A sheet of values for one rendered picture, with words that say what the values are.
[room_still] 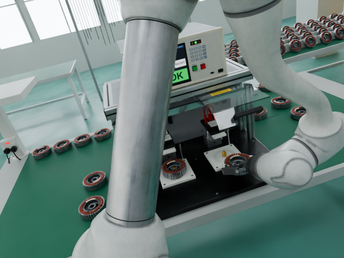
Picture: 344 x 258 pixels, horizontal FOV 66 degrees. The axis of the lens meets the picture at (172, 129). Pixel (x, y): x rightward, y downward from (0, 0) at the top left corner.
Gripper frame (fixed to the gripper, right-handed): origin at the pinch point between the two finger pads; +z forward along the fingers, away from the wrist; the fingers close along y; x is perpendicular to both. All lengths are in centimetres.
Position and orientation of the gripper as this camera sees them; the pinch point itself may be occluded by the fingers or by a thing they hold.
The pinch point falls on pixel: (238, 163)
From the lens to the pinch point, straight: 109.7
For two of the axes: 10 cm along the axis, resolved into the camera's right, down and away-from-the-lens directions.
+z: -1.2, 0.8, 9.9
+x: -2.9, -9.6, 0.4
